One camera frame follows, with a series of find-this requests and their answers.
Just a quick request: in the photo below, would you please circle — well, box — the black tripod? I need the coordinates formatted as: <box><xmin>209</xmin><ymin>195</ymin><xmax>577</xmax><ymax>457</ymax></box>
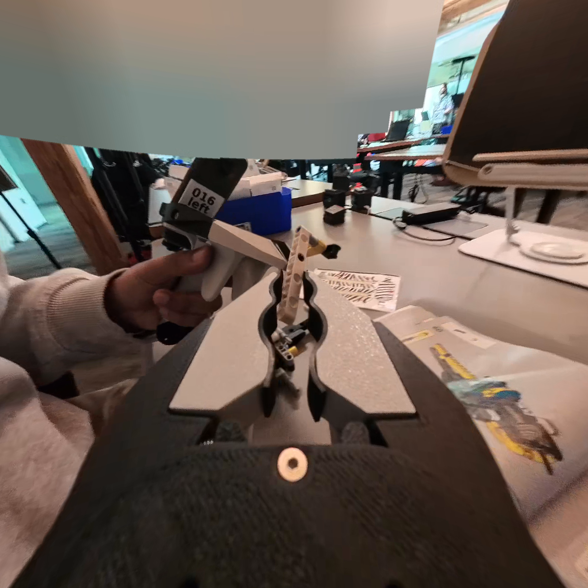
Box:
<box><xmin>0</xmin><ymin>165</ymin><xmax>63</xmax><ymax>271</ymax></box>

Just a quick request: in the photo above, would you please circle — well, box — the blue plastic bin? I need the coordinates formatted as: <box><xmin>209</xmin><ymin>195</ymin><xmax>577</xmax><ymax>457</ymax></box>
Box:
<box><xmin>215</xmin><ymin>186</ymin><xmax>294</xmax><ymax>236</ymax></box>

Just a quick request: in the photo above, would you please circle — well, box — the background wooden desk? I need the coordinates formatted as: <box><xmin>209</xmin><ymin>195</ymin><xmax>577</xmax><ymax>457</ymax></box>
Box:
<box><xmin>356</xmin><ymin>134</ymin><xmax>450</xmax><ymax>199</ymax></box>

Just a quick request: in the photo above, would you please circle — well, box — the lego instruction booklet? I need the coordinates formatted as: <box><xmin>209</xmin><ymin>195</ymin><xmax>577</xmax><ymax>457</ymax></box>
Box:
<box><xmin>372</xmin><ymin>304</ymin><xmax>588</xmax><ymax>588</ymax></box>

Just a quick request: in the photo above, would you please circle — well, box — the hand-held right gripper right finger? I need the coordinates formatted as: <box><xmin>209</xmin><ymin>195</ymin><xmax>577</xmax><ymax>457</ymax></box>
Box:
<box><xmin>303</xmin><ymin>270</ymin><xmax>421</xmax><ymax>422</ymax></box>

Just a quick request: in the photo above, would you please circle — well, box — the multicoloured lego technic model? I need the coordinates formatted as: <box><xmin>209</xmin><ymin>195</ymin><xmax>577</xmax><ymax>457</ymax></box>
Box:
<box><xmin>262</xmin><ymin>225</ymin><xmax>342</xmax><ymax>414</ymax></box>

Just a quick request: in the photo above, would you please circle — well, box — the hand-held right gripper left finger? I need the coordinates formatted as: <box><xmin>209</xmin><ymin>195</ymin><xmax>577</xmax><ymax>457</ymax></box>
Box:
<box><xmin>168</xmin><ymin>271</ymin><xmax>279</xmax><ymax>422</ymax></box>

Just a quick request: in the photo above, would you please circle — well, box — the black cable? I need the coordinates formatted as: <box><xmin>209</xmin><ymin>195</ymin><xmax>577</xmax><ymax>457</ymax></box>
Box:
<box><xmin>392</xmin><ymin>217</ymin><xmax>461</xmax><ymax>243</ymax></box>

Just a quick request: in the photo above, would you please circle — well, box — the person's left hand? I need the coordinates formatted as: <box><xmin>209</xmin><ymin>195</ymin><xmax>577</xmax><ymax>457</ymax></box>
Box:
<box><xmin>108</xmin><ymin>246</ymin><xmax>223</xmax><ymax>334</ymax></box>

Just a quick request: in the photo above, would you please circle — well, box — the monitor on white stand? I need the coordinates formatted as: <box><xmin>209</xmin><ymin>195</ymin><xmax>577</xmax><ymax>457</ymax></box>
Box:
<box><xmin>442</xmin><ymin>0</ymin><xmax>588</xmax><ymax>188</ymax></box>

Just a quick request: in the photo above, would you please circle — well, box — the wooden post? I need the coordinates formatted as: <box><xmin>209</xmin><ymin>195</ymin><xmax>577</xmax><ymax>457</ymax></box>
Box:
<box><xmin>21</xmin><ymin>138</ymin><xmax>126</xmax><ymax>276</ymax></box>

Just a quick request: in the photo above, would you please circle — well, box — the person's left forearm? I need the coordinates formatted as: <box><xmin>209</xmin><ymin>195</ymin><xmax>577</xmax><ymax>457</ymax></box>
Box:
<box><xmin>0</xmin><ymin>264</ymin><xmax>138</xmax><ymax>389</ymax></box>

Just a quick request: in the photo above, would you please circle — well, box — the black power adapter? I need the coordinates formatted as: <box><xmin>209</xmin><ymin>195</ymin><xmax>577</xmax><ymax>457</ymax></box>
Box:
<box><xmin>402</xmin><ymin>202</ymin><xmax>461</xmax><ymax>226</ymax></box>

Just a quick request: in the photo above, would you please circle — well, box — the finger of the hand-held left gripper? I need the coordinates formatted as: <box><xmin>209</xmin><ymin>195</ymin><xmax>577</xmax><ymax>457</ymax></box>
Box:
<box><xmin>195</xmin><ymin>219</ymin><xmax>296</xmax><ymax>272</ymax></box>

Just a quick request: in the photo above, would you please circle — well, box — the zebra striped sticker sheet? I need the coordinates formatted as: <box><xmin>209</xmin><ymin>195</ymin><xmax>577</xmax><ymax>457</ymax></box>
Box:
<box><xmin>312</xmin><ymin>269</ymin><xmax>401</xmax><ymax>314</ymax></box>

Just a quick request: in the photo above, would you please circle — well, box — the person's grey sweater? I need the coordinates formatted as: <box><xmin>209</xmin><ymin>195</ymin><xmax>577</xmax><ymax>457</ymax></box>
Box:
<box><xmin>0</xmin><ymin>358</ymin><xmax>154</xmax><ymax>588</ymax></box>

